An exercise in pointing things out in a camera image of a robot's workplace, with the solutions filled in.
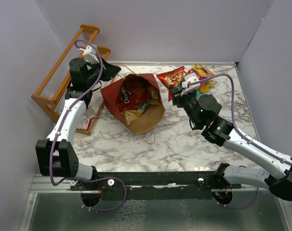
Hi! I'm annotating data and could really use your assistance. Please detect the yellow snack packet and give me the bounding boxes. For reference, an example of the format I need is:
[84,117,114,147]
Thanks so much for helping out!
[199,80,217,93]

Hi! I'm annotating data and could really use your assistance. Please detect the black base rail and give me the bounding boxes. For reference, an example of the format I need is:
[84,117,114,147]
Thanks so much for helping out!
[70,171,241,201]

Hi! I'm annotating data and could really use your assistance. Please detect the red Doritos chip bag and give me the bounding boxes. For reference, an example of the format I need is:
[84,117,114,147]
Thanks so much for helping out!
[117,81,151,111]

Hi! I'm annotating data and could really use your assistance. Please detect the gold snack packet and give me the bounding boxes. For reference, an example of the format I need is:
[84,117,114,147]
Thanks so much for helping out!
[121,108,144,126]

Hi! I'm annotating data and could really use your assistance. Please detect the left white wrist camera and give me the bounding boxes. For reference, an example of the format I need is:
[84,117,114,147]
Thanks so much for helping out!
[79,45,99,64]

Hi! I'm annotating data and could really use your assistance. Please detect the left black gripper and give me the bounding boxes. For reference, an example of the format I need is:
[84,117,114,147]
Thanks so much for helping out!
[85,56,120,87]

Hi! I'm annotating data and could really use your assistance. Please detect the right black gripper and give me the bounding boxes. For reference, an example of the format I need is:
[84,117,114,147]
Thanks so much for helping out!
[170,87,202,128]

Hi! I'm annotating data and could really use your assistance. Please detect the red white small box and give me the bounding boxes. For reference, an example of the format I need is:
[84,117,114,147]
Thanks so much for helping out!
[80,106,96,130]

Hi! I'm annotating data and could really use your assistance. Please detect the orange Fox's fruits candy bag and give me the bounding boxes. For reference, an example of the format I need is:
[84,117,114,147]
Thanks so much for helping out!
[187,64,215,80]

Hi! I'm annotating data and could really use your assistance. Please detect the red snack packet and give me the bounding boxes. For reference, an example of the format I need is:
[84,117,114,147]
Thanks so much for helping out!
[157,66,186,101]

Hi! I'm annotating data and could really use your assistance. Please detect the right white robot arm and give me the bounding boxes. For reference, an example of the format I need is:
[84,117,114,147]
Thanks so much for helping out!
[170,88,292,201]

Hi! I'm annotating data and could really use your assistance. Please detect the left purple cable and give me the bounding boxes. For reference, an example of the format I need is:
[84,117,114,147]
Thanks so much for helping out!
[50,40,127,212]

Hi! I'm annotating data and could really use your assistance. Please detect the red paper bag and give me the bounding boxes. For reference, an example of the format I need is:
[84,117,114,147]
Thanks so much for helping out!
[101,72,165,135]

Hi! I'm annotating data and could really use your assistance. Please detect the orange wooden rack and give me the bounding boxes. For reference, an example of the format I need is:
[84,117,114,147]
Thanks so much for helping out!
[31,24,100,123]

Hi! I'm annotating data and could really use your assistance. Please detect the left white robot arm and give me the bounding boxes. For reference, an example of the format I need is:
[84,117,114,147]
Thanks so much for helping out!
[35,58,121,190]

